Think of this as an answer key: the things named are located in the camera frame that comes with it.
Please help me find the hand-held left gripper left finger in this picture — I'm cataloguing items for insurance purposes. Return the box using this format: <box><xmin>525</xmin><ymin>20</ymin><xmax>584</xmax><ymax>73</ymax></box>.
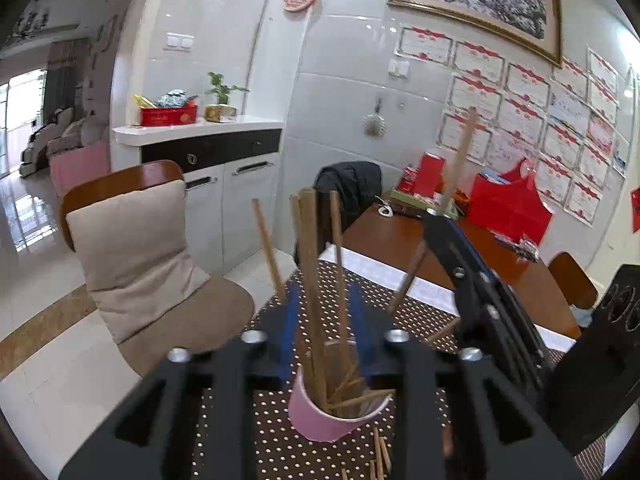
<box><xmin>59</xmin><ymin>282</ymin><xmax>302</xmax><ymax>480</ymax></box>

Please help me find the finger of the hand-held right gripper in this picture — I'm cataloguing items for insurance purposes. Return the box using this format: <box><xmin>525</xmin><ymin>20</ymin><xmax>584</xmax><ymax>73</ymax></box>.
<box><xmin>422</xmin><ymin>212</ymin><xmax>545</xmax><ymax>413</ymax></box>
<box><xmin>450</xmin><ymin>219</ymin><xmax>556</xmax><ymax>386</ymax></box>

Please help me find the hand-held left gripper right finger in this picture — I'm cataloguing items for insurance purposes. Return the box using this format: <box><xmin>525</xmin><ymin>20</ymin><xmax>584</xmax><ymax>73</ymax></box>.
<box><xmin>348</xmin><ymin>282</ymin><xmax>583</xmax><ymax>480</ymax></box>

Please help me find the bunch of wooden chopsticks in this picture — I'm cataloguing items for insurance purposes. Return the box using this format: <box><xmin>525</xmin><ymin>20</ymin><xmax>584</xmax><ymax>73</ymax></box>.
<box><xmin>251</xmin><ymin>187</ymin><xmax>461</xmax><ymax>418</ymax></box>

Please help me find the pink cup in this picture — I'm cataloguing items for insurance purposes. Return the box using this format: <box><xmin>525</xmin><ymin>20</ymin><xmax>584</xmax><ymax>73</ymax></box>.
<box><xmin>287</xmin><ymin>342</ymin><xmax>393</xmax><ymax>443</ymax></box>

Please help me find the pile of wooden chopsticks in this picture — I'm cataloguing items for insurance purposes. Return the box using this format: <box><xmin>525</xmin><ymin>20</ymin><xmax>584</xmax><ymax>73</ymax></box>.
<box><xmin>340</xmin><ymin>425</ymin><xmax>455</xmax><ymax>480</ymax></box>

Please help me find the slim wooden chopstick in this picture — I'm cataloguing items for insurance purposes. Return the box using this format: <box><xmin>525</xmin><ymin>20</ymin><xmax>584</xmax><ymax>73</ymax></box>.
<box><xmin>439</xmin><ymin>110</ymin><xmax>479</xmax><ymax>217</ymax></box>

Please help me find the wooden chair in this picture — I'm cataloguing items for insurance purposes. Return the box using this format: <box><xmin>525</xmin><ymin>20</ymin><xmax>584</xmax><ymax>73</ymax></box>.
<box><xmin>548</xmin><ymin>251</ymin><xmax>598</xmax><ymax>311</ymax></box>
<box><xmin>59</xmin><ymin>160</ymin><xmax>256</xmax><ymax>376</ymax></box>

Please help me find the white paper sheet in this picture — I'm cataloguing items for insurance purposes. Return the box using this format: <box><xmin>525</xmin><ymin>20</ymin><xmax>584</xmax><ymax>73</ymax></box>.
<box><xmin>320</xmin><ymin>245</ymin><xmax>576</xmax><ymax>351</ymax></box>

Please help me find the small clear packet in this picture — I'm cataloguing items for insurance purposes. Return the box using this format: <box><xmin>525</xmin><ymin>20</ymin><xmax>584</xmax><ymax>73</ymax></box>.
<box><xmin>517</xmin><ymin>235</ymin><xmax>541</xmax><ymax>261</ymax></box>

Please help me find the red gift bag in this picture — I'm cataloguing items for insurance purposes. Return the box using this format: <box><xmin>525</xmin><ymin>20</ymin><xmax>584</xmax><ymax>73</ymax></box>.
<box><xmin>467</xmin><ymin>157</ymin><xmax>553</xmax><ymax>243</ymax></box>

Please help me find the brown polka dot tablecloth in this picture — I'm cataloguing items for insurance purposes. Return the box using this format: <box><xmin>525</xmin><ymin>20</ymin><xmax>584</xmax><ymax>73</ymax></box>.
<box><xmin>190</xmin><ymin>260</ymin><xmax>616</xmax><ymax>480</ymax></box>

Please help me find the green tray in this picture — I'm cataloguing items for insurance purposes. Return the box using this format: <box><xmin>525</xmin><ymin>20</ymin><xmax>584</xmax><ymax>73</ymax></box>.
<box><xmin>390</xmin><ymin>187</ymin><xmax>458</xmax><ymax>218</ymax></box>

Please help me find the white sideboard cabinet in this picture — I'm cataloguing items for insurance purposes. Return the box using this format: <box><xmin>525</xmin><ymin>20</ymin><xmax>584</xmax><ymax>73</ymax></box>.
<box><xmin>112</xmin><ymin>117</ymin><xmax>285</xmax><ymax>276</ymax></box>

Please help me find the red envelope box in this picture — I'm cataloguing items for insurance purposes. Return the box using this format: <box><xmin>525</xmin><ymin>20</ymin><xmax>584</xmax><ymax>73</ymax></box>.
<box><xmin>412</xmin><ymin>152</ymin><xmax>446</xmax><ymax>198</ymax></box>

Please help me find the dark jacket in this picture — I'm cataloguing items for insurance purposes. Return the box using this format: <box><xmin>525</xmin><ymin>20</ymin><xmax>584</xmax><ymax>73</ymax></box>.
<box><xmin>295</xmin><ymin>161</ymin><xmax>383</xmax><ymax>266</ymax></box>

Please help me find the beige chair cushion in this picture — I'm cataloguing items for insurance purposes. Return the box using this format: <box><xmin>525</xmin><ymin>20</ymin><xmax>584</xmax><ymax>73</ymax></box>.
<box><xmin>66</xmin><ymin>180</ymin><xmax>211</xmax><ymax>345</ymax></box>

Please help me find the group of paper certificates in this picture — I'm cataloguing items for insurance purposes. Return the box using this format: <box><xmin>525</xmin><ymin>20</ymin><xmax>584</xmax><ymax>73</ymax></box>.
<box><xmin>395</xmin><ymin>25</ymin><xmax>636</xmax><ymax>226</ymax></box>

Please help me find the hanging scrub brush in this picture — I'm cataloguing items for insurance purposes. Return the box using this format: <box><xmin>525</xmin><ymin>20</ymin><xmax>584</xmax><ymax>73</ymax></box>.
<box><xmin>362</xmin><ymin>97</ymin><xmax>386</xmax><ymax>138</ymax></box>

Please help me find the potted green plant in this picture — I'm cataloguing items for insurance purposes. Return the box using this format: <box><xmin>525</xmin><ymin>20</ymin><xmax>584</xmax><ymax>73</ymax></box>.
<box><xmin>204</xmin><ymin>72</ymin><xmax>249</xmax><ymax>123</ymax></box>

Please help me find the red gift box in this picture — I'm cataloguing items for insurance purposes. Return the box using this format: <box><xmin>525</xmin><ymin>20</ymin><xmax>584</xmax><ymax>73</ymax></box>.
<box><xmin>140</xmin><ymin>105</ymin><xmax>198</xmax><ymax>127</ymax></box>

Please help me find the patterned blue white bag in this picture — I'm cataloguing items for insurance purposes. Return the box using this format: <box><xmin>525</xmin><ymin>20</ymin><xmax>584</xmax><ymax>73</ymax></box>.
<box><xmin>155</xmin><ymin>89</ymin><xmax>193</xmax><ymax>108</ymax></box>

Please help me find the pink covered sofa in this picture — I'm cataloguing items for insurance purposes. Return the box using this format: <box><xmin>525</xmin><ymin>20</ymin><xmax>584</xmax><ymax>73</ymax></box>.
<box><xmin>49</xmin><ymin>142</ymin><xmax>111</xmax><ymax>196</ymax></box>

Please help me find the grey massage chair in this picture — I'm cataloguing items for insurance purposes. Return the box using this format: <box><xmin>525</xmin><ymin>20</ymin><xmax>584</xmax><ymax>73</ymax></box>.
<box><xmin>20</xmin><ymin>107</ymin><xmax>76</xmax><ymax>178</ymax></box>

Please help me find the framed plum blossom painting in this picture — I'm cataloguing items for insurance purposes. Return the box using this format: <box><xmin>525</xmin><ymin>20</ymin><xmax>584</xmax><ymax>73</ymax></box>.
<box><xmin>387</xmin><ymin>0</ymin><xmax>563</xmax><ymax>68</ymax></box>

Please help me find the brown curtain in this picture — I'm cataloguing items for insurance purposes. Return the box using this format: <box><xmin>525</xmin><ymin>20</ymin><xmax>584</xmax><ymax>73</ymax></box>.
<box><xmin>45</xmin><ymin>40</ymin><xmax>91</xmax><ymax>121</ymax></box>

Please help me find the balcony glass door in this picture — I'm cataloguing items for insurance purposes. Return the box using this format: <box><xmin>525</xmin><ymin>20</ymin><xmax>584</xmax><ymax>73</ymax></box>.
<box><xmin>0</xmin><ymin>70</ymin><xmax>48</xmax><ymax>176</ymax></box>

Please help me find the black chandelier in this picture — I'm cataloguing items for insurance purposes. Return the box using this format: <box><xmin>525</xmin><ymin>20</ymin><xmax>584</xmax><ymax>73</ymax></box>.
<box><xmin>5</xmin><ymin>10</ymin><xmax>51</xmax><ymax>41</ymax></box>

